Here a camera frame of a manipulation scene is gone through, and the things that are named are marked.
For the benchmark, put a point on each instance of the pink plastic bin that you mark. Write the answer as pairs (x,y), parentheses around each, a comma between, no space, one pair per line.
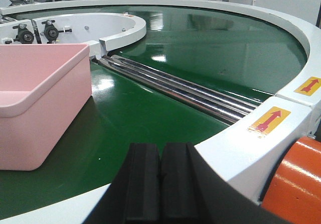
(43,87)

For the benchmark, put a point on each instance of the orange motor cylinder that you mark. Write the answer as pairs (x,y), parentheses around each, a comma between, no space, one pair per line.
(294,191)

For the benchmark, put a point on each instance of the black bearing mount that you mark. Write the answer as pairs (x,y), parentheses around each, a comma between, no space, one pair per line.
(24,36)
(51,32)

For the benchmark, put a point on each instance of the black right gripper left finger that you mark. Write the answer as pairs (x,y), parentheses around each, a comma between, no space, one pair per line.
(142,202)

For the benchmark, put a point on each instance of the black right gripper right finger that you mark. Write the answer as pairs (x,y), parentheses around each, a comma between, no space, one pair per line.
(178,204)

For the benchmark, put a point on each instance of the white outer conveyor rim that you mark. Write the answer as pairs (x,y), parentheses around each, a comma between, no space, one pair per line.
(264,57)

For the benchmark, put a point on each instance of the steel transfer rollers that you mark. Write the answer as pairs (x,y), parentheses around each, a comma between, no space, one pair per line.
(221,106)

